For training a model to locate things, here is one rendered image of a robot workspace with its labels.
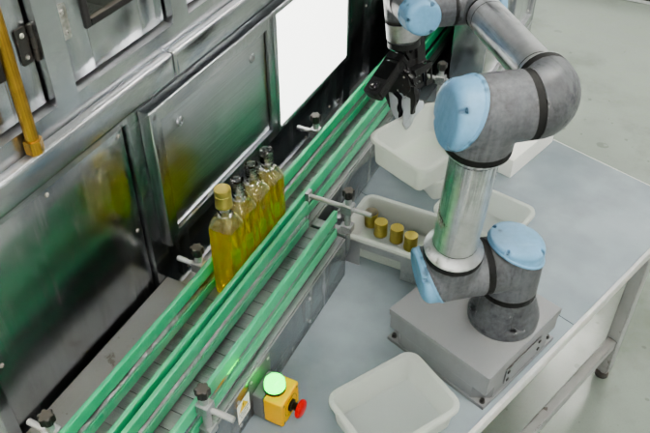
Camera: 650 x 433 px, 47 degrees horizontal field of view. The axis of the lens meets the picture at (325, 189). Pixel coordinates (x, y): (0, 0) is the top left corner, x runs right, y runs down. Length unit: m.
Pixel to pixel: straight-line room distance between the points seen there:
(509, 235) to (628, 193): 0.79
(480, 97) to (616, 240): 1.02
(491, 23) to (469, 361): 0.67
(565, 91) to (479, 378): 0.65
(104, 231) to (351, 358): 0.61
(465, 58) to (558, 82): 1.21
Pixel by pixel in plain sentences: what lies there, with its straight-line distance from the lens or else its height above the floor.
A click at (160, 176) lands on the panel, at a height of 1.17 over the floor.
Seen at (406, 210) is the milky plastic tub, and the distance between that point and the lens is 1.94.
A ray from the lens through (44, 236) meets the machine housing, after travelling 1.37.
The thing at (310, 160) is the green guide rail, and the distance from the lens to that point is 1.95.
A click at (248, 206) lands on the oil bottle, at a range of 1.56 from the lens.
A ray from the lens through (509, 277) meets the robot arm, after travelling 1.52.
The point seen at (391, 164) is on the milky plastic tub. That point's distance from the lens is 1.67.
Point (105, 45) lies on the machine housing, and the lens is 1.38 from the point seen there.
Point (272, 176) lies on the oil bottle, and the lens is 1.63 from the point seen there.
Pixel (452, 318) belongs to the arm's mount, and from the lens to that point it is 1.67.
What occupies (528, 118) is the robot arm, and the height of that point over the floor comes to 1.45.
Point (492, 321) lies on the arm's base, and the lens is 1.62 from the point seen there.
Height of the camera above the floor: 2.10
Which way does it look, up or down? 39 degrees down
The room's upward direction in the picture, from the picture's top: straight up
